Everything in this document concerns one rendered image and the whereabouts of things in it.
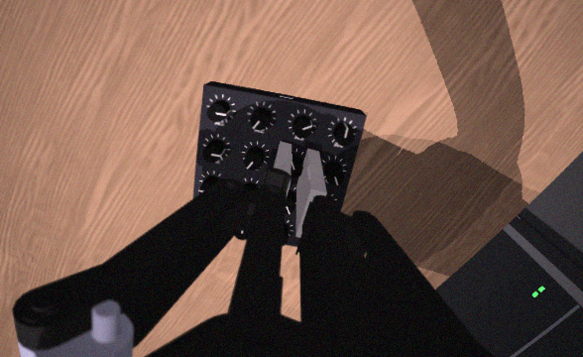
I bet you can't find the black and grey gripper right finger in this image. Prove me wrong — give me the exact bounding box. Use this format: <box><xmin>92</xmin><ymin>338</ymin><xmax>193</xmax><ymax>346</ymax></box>
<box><xmin>295</xmin><ymin>149</ymin><xmax>495</xmax><ymax>357</ymax></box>

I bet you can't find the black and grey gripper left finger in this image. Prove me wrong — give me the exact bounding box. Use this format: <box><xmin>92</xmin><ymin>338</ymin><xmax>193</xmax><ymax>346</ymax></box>
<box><xmin>12</xmin><ymin>142</ymin><xmax>292</xmax><ymax>357</ymax></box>

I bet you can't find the black knob box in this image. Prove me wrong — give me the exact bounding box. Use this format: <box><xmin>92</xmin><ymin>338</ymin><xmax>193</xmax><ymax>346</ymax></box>
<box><xmin>193</xmin><ymin>81</ymin><xmax>367</xmax><ymax>247</ymax></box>

